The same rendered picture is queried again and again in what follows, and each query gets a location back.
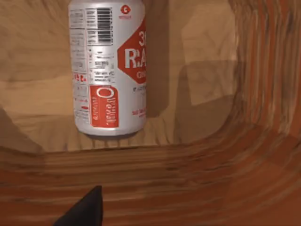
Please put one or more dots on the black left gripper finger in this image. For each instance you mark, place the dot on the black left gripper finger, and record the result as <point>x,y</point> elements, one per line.
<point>88,209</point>

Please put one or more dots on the wooden basket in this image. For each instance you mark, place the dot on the wooden basket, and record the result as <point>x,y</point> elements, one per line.
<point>211,164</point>

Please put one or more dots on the red and white can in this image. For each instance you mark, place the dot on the red and white can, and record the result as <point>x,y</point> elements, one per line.
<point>105,70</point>

